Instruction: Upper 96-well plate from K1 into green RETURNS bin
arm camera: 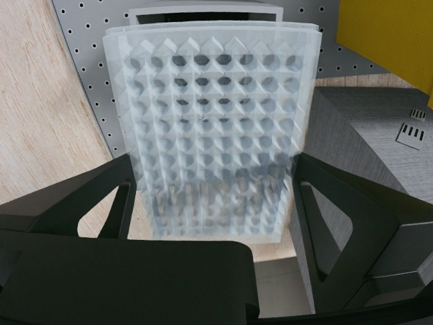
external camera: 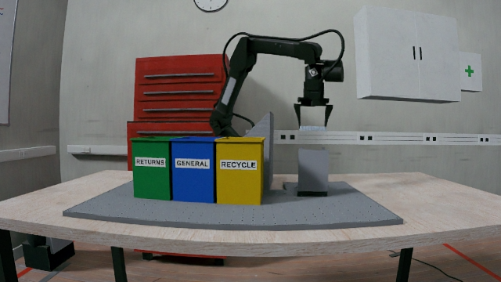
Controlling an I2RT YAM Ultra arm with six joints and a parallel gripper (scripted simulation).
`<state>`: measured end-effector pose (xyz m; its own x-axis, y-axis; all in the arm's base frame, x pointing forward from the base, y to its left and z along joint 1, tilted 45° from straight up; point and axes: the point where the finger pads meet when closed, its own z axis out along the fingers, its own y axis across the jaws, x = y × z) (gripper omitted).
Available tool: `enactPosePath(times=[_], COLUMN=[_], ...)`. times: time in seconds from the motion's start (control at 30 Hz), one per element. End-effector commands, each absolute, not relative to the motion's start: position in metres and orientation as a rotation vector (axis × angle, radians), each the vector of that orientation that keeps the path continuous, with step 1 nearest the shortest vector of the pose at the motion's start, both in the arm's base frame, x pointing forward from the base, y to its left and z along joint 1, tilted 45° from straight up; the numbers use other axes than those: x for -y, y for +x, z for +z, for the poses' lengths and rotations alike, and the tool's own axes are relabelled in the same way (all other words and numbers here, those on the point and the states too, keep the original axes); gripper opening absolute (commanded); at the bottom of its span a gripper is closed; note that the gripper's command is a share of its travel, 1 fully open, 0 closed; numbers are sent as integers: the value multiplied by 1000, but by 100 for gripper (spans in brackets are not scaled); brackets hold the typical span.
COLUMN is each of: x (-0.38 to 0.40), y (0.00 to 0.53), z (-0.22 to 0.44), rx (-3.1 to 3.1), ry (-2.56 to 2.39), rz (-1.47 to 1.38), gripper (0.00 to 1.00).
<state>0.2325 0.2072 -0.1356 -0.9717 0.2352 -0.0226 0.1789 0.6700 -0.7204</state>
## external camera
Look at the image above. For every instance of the blue open-top bin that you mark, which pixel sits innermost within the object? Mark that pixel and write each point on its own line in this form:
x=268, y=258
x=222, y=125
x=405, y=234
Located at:
x=194, y=169

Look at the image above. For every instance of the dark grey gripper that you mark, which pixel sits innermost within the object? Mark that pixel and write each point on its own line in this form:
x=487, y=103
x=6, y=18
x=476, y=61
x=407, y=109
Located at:
x=306, y=102

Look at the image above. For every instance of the green bin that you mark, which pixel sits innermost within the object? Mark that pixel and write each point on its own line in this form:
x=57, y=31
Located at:
x=152, y=167

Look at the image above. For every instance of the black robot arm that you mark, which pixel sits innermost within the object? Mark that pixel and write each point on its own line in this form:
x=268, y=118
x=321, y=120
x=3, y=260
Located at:
x=243, y=60

